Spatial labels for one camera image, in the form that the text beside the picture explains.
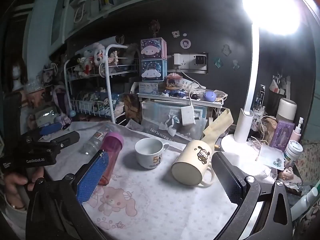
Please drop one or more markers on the white cylinder bottle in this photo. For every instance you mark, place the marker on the white cylinder bottle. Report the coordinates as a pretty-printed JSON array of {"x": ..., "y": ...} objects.
[{"x": 286, "y": 111}]

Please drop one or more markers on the clear plastic bottle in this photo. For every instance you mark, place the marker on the clear plastic bottle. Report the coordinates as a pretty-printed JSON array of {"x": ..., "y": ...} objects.
[{"x": 92, "y": 142}]

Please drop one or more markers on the purple round gadget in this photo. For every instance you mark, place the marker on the purple round gadget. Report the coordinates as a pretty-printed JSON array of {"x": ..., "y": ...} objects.
[{"x": 210, "y": 96}]

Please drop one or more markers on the round wall sticker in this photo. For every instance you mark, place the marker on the round wall sticker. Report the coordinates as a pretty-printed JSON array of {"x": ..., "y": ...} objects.
[{"x": 185, "y": 43}]

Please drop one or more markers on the pink cartoon storage box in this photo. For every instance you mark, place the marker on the pink cartoon storage box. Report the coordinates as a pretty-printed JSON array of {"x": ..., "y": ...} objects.
[{"x": 153, "y": 48}]

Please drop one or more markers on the white power adapter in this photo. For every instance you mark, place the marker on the white power adapter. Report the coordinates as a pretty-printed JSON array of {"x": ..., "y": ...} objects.
[{"x": 188, "y": 115}]

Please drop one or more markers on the clear bag with ribbon print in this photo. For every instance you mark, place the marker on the clear bag with ribbon print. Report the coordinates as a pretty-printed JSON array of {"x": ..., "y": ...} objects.
[{"x": 165, "y": 120}]

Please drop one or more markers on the white labelled small box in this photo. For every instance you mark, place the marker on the white labelled small box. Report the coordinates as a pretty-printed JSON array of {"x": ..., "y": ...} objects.
[{"x": 148, "y": 88}]

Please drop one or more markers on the white cup with printed label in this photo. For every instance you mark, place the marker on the white cup with printed label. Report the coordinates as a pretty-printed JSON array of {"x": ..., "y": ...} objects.
[{"x": 150, "y": 152}]

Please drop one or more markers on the white jar with green label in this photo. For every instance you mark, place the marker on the white jar with green label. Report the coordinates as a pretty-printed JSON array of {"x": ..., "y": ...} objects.
[{"x": 293, "y": 153}]

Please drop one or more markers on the box of wooden clips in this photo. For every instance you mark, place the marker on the box of wooden clips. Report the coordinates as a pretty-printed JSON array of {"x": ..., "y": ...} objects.
[{"x": 131, "y": 107}]

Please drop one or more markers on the small doll figurine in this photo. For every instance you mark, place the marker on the small doll figurine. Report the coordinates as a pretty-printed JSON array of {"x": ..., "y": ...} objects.
[{"x": 173, "y": 82}]

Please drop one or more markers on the black charger plug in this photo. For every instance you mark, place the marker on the black charger plug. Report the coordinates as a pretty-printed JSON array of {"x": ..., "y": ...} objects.
[{"x": 200, "y": 60}]

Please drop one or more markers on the blue cartoon storage box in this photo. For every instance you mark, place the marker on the blue cartoon storage box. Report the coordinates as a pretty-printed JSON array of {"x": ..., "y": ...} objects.
[{"x": 153, "y": 70}]

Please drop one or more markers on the white green tube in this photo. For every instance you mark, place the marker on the white green tube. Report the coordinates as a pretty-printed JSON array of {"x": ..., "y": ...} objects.
[{"x": 306, "y": 200}]

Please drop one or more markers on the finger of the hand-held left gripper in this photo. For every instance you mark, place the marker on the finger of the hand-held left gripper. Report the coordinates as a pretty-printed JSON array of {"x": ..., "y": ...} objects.
[
  {"x": 67, "y": 140},
  {"x": 51, "y": 128}
]

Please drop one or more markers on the white desk riser shelf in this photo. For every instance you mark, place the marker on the white desk riser shelf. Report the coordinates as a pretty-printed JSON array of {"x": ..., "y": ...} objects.
[{"x": 180, "y": 99}]

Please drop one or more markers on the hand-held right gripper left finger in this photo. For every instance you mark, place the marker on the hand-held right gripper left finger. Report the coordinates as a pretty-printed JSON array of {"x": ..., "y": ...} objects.
[{"x": 93, "y": 177}]

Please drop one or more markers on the small brown fan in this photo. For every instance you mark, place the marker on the small brown fan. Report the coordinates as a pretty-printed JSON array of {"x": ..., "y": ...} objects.
[{"x": 153, "y": 27}]

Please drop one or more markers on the person's left forearm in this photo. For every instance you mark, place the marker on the person's left forearm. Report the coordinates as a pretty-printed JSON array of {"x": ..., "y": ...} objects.
[{"x": 13, "y": 205}]

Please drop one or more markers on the black pen holder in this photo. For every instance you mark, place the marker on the black pen holder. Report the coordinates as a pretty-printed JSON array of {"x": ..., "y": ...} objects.
[{"x": 276, "y": 100}]

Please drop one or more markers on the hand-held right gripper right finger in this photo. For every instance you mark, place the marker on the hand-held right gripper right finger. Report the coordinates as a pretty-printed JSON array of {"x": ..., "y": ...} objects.
[{"x": 231, "y": 180}]

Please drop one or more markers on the mannequin head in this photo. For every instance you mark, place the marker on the mannequin head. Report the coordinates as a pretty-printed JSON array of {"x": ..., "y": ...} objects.
[{"x": 18, "y": 72}]

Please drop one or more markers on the small bear figurine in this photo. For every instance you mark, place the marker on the small bear figurine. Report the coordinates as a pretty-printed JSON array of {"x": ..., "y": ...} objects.
[{"x": 287, "y": 175}]

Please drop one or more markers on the white desk lamp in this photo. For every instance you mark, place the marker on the white desk lamp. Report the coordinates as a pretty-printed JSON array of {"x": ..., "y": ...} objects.
[{"x": 250, "y": 80}]

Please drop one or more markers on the cream cup with dog print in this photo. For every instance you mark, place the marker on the cream cup with dog print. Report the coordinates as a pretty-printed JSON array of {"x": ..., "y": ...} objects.
[{"x": 190, "y": 161}]

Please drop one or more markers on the white charger plug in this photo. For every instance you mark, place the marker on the white charger plug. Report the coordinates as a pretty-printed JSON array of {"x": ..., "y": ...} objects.
[{"x": 180, "y": 59}]

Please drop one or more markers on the wall socket panel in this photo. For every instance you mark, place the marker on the wall socket panel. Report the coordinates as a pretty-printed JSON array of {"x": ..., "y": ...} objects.
[{"x": 190, "y": 63}]

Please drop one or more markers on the person's left hand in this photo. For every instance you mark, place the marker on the person's left hand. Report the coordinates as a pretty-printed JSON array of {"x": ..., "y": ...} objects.
[{"x": 15, "y": 180}]

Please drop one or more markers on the pink translucent bottle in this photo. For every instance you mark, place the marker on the pink translucent bottle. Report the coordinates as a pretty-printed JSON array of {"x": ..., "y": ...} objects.
[{"x": 112, "y": 146}]

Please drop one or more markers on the white printed bear cloth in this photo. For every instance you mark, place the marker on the white printed bear cloth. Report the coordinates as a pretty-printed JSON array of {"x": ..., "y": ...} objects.
[{"x": 155, "y": 202}]

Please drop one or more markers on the pink pump bottle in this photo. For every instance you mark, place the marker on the pink pump bottle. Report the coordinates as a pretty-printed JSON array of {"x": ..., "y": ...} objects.
[{"x": 297, "y": 132}]

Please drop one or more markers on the white wall shelf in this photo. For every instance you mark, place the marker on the white wall shelf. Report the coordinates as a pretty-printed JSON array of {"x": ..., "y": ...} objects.
[{"x": 130, "y": 1}]

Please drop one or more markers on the purple carton box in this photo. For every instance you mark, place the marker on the purple carton box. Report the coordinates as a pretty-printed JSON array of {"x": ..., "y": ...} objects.
[{"x": 283, "y": 136}]

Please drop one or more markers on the white plush toy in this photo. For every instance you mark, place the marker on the white plush toy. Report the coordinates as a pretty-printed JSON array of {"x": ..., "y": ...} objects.
[{"x": 96, "y": 52}]

